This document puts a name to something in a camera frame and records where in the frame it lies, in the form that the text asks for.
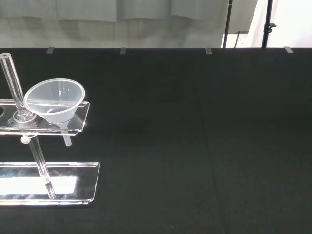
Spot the black bench cloth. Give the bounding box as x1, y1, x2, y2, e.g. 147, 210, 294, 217
0, 47, 312, 234

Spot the black tripod pole with clamp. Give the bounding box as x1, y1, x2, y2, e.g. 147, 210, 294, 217
261, 0, 278, 48

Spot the clear acrylic funnel stand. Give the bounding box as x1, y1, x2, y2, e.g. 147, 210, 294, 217
0, 52, 101, 207

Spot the grey backdrop curtain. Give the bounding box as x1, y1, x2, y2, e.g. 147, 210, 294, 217
0, 0, 259, 49

